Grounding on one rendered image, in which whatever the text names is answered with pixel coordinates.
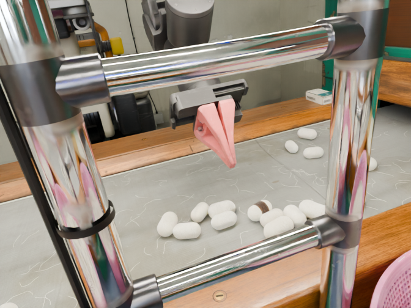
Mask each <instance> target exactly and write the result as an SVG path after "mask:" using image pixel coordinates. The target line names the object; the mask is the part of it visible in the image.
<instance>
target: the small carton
mask: <svg viewBox="0 0 411 308"><path fill-rule="evenodd" d="M331 97H332V92H329V91H326V90H322V89H314V90H309V91H306V100H309V101H312V102H315V103H318V104H320V105H326V104H329V103H331Z"/></svg>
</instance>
